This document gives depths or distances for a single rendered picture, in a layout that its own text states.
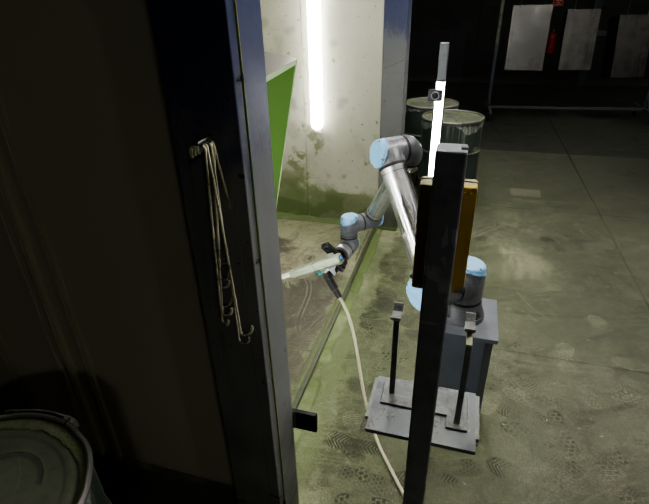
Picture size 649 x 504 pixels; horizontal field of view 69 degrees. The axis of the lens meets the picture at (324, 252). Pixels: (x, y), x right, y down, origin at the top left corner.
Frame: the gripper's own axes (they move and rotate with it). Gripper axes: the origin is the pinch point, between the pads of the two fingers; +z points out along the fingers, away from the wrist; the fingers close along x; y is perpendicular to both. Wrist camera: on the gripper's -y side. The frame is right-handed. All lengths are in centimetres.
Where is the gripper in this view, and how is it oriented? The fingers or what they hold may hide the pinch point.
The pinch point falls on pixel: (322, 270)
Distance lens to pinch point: 225.9
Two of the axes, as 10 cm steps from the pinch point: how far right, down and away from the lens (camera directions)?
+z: -4.1, 4.5, -7.9
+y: 4.6, 8.5, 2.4
